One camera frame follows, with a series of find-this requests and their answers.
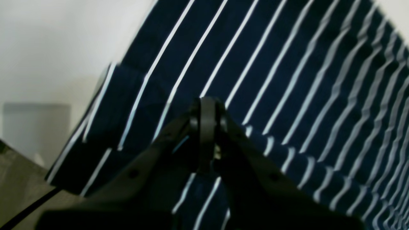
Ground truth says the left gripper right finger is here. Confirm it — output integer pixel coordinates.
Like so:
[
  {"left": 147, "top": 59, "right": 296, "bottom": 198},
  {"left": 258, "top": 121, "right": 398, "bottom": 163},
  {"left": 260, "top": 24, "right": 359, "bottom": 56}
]
[{"left": 208, "top": 97, "right": 364, "bottom": 230}]

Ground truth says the navy white striped T-shirt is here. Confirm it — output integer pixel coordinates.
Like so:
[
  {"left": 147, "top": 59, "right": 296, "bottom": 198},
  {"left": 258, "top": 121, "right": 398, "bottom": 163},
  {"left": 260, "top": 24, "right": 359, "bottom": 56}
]
[{"left": 46, "top": 0, "right": 408, "bottom": 230}]

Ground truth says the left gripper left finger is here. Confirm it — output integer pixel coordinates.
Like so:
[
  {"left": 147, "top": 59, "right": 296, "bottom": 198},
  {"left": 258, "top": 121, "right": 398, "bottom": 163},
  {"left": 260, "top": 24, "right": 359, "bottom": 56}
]
[{"left": 36, "top": 98, "right": 208, "bottom": 230}]

